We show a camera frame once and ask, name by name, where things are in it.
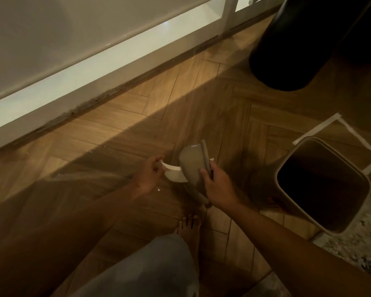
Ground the person's left hand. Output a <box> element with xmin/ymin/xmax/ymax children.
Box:
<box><xmin>133</xmin><ymin>155</ymin><xmax>167</xmax><ymax>196</ymax></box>

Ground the person's right hand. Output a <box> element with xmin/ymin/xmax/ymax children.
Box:
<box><xmin>200</xmin><ymin>160</ymin><xmax>240</xmax><ymax>211</ymax></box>

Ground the white trash bin swing flap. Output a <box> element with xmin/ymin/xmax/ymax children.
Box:
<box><xmin>160</xmin><ymin>159</ymin><xmax>188</xmax><ymax>184</ymax></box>

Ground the beige trash bin body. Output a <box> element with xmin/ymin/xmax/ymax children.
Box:
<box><xmin>249</xmin><ymin>137</ymin><xmax>371</xmax><ymax>236</ymax></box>

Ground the white tape square marking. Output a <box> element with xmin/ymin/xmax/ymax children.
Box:
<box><xmin>293</xmin><ymin>113</ymin><xmax>371</xmax><ymax>176</ymax></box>

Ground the person's right forearm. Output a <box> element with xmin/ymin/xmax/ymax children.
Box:
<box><xmin>225</xmin><ymin>200</ymin><xmax>371</xmax><ymax>297</ymax></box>

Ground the person's left forearm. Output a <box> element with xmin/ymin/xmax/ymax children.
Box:
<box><xmin>0</xmin><ymin>182</ymin><xmax>143</xmax><ymax>297</ymax></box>

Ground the person's left foot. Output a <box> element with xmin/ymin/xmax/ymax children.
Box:
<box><xmin>174</xmin><ymin>214</ymin><xmax>202</xmax><ymax>269</ymax></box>

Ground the person's left leg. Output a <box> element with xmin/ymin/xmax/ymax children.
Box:
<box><xmin>71</xmin><ymin>233</ymin><xmax>200</xmax><ymax>297</ymax></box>

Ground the patterned grey rug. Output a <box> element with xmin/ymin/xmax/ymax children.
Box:
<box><xmin>244</xmin><ymin>185</ymin><xmax>371</xmax><ymax>297</ymax></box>

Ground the white lit low cabinet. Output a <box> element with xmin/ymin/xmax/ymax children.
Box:
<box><xmin>0</xmin><ymin>0</ymin><xmax>285</xmax><ymax>152</ymax></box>

